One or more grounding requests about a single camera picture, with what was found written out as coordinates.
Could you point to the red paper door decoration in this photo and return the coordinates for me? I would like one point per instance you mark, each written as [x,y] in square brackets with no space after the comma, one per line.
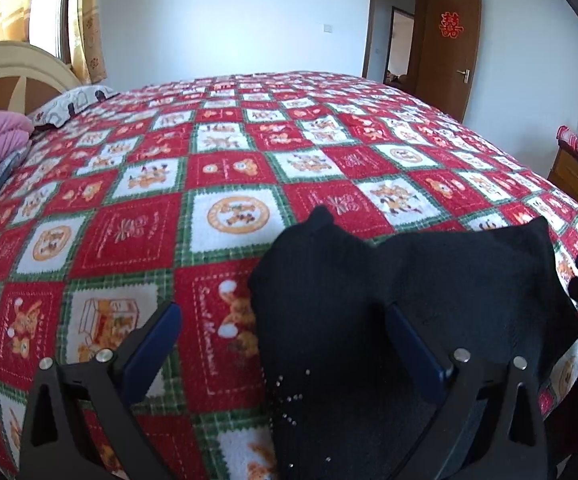
[450,23]

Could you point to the brown wooden door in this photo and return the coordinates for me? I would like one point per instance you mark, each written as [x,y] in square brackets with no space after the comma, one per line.
[444,60]

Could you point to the yellow patterned curtain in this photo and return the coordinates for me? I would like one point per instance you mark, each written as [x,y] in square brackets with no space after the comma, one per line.
[89,20]

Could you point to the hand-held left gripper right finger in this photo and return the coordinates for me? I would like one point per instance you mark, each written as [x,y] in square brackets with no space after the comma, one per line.
[414,345]

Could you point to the red checked printed blanket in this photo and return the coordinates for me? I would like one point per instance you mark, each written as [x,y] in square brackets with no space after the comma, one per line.
[144,210]

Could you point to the white patterned pillow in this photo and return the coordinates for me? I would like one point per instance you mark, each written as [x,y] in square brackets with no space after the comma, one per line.
[69,105]

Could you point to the black pants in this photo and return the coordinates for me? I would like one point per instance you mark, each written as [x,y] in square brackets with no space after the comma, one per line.
[344,310]

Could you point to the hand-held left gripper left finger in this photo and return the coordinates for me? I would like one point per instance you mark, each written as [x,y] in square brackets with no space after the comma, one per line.
[154,345]

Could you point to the wooden cabinet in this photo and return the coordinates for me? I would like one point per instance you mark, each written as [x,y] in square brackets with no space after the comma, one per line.
[574,180]

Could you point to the brown door frame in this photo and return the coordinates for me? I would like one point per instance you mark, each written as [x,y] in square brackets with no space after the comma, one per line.
[369,20]

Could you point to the window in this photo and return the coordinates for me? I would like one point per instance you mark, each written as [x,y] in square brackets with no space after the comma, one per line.
[49,0]

